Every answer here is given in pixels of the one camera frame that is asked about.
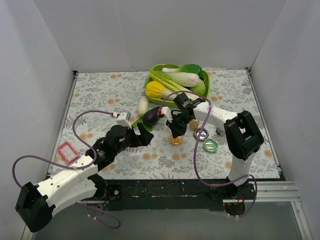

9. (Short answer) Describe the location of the clear pill case lid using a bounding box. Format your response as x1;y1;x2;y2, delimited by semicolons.
168;133;185;145

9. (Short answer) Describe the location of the yellow round pill case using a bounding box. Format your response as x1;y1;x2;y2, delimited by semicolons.
168;133;185;146

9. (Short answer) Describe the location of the white blue pill bottle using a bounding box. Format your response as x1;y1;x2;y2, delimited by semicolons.
215;127;225;136

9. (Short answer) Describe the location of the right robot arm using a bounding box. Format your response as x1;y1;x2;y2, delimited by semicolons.
157;91;264;199

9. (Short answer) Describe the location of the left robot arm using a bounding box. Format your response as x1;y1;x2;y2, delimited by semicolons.
15;123;154;233

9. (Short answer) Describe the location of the small glass pill jar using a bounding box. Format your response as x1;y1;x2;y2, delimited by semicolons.
189;119;199;131

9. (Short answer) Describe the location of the purple eggplant toy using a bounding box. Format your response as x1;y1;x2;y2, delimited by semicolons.
142;106;160;126

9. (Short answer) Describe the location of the blue round pill case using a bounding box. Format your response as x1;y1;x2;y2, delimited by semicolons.
194;128;209;141

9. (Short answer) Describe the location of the white radish toy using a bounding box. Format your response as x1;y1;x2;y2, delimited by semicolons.
131;96;153;132

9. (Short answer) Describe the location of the green plastic tray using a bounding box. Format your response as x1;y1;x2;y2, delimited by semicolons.
144;64;210;108

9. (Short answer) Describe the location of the green round pill case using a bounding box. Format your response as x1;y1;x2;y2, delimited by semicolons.
203;138;219;153

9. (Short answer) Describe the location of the green celery stalk toy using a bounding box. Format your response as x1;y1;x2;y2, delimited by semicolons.
149;69;188;92

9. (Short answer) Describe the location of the green cabbage toy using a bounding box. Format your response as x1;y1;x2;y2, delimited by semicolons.
189;80;206;96

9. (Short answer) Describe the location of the yellow napa cabbage toy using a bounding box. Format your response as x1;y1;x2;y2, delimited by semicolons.
145;81;173;100

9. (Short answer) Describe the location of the bok choy toy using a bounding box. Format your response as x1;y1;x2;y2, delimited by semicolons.
155;64;204;88

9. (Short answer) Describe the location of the floral table mat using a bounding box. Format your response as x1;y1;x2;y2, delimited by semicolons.
60;69;268;180

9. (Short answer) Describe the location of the pink square pill box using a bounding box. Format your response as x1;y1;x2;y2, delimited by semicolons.
57;141;79;164

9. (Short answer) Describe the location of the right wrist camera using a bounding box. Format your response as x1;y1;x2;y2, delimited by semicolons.
157;106;173;122

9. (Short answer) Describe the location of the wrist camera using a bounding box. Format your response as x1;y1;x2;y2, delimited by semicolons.
116;111;132;129
157;106;173;122

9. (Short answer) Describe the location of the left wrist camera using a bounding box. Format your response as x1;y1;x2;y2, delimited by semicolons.
116;111;132;129

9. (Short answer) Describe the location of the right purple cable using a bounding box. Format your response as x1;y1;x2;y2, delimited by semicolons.
158;90;257;217

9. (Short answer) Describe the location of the purple cable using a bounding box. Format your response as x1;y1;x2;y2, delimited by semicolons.
158;90;257;217
12;109;122;229

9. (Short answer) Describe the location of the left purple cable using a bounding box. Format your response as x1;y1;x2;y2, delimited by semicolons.
12;109;122;229

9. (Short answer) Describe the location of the black base frame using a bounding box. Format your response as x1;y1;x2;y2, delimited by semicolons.
84;178;258;212

